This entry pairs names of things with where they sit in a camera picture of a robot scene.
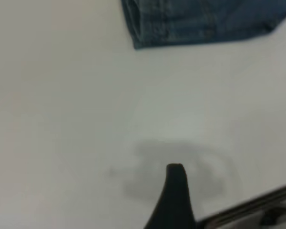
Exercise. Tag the blue denim jeans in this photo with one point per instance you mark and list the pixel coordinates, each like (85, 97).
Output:
(193, 23)

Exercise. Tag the dark table edge strip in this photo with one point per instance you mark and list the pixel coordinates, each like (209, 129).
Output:
(248, 205)

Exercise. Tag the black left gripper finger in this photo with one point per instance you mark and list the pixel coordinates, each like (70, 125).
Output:
(174, 202)

